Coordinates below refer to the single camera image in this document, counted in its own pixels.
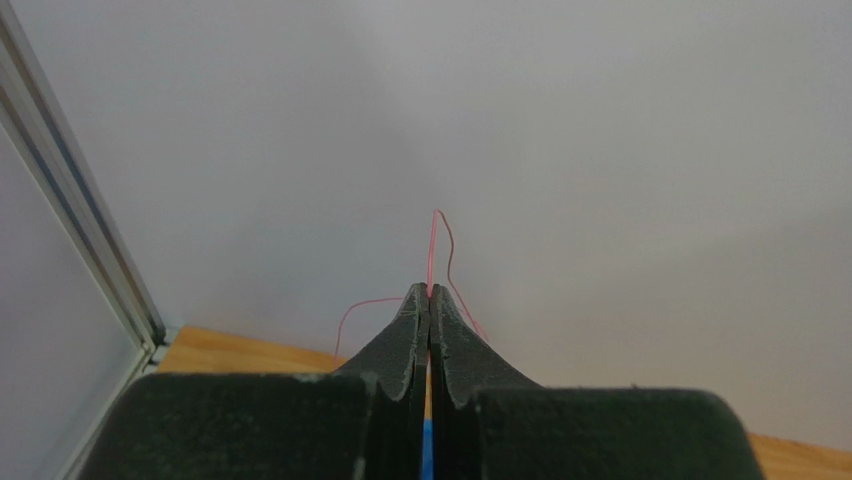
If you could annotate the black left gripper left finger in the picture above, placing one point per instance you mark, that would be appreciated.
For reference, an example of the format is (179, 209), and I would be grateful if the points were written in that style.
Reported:
(364, 420)

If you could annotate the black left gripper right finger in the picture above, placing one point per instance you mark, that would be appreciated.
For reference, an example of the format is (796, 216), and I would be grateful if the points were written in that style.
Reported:
(490, 421)

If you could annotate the right blue plastic bin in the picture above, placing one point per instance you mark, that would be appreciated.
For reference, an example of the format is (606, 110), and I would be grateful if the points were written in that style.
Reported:
(427, 457)

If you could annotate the aluminium frame post left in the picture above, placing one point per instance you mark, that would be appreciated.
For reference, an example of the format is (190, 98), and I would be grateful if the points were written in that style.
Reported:
(77, 327)

